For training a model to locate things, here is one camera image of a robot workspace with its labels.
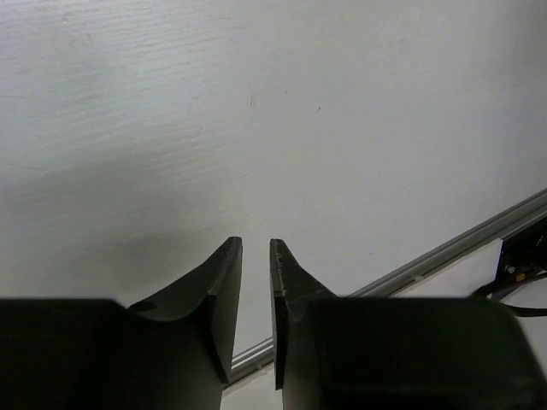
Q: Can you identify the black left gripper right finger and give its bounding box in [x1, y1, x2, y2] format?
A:
[269, 238, 336, 390]

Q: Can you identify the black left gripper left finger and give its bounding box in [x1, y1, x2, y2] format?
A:
[129, 237, 243, 383]

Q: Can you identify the aluminium table edge rail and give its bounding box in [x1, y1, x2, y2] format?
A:
[228, 190, 546, 386]

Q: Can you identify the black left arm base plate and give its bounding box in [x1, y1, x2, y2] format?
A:
[470, 221, 546, 302]

